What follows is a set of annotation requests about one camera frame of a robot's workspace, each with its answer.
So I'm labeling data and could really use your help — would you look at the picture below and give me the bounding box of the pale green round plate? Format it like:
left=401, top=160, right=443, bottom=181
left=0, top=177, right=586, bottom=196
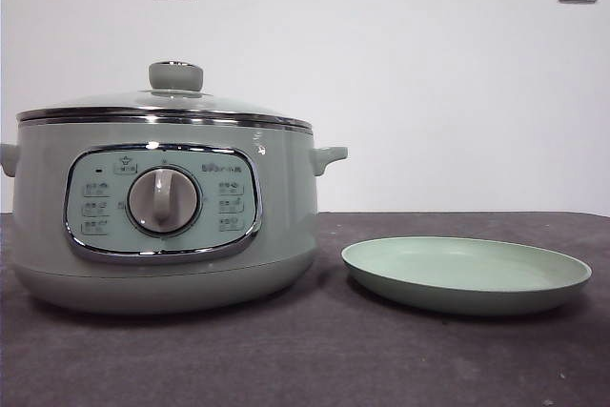
left=340, top=235, right=594, bottom=316

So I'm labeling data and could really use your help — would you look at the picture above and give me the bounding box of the pale green electric steamer pot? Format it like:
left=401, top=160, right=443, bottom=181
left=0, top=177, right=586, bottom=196
left=0, top=111, right=349, bottom=316

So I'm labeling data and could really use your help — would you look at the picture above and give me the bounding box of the glass lid with green knob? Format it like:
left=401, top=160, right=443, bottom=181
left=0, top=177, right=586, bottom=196
left=16, top=61, right=314, bottom=131

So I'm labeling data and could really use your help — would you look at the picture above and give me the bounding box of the grey steamer control dial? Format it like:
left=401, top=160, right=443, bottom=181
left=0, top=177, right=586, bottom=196
left=127, top=167, right=200, bottom=233

